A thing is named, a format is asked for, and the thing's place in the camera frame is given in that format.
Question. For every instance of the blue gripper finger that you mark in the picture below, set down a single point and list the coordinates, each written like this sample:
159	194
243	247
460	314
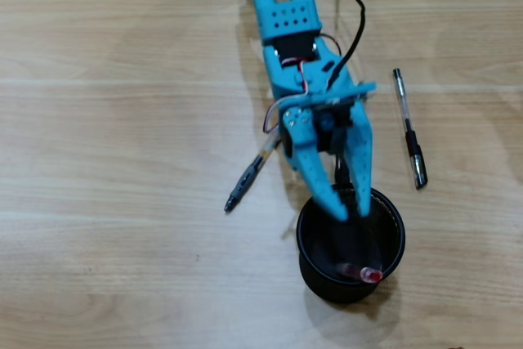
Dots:
314	173
363	161

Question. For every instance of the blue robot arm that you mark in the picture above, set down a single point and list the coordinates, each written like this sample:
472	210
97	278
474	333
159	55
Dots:
286	18

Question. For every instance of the red clear retractable pen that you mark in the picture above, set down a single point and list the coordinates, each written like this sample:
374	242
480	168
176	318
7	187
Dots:
369	274

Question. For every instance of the grey grip retractable pen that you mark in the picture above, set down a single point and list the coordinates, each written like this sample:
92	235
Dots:
245	179

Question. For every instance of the clear capped black-grip pen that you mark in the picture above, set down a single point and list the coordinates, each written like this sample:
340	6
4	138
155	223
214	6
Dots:
412	142

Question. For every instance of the black mesh pen holder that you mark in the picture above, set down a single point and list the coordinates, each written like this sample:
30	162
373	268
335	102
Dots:
310	283

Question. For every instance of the black gel retractable pen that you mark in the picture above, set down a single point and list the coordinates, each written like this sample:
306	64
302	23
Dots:
342	173

